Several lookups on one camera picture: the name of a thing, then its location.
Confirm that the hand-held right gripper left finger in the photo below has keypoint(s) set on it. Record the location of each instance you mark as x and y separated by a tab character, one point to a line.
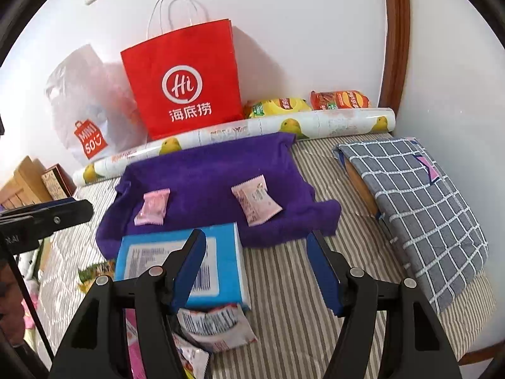
193	260

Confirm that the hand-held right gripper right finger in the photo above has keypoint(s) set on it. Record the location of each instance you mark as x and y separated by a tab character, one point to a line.
323	268

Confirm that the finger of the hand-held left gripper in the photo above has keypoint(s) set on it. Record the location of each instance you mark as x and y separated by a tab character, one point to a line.
59	215

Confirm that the white berry print snack packet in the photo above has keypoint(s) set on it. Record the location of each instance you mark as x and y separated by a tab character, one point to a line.
193	357

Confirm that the large pink snack packet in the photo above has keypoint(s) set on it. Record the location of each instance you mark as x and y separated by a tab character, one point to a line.
134	343

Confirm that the blue box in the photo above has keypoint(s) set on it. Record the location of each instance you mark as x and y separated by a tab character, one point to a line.
225	252

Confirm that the brown box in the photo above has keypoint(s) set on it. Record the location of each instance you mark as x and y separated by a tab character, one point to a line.
57	181

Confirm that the wooden cabinet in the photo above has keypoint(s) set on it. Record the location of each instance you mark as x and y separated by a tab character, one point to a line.
23	185

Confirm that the small pink snack packet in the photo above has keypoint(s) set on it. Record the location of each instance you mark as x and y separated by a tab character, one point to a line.
153	207

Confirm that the green snack packet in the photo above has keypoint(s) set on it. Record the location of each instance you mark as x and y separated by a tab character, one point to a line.
92	274

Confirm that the pink and white snack packet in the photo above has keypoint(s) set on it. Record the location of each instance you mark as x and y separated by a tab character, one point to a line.
254	201

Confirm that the brown cushion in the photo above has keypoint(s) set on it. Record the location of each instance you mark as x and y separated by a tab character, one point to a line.
361	189

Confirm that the purple towel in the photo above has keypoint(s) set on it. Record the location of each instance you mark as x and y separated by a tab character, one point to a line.
205	166

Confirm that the grey checked cloth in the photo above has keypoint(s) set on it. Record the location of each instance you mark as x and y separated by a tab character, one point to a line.
418	213

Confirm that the white plastic bag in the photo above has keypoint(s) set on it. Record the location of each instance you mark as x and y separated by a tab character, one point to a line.
79	98

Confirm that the fruit print paper roll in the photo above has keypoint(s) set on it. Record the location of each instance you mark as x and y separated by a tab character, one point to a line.
347	124

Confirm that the yellow chip bag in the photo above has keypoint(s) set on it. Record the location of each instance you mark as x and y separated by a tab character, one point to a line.
276	107

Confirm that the orange chip bag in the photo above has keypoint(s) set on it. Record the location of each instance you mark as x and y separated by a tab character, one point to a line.
339	100

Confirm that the red paper bag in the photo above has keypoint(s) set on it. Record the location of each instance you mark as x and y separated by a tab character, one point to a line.
177	47

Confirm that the wooden door frame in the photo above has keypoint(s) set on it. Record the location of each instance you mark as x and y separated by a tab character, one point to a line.
394	27

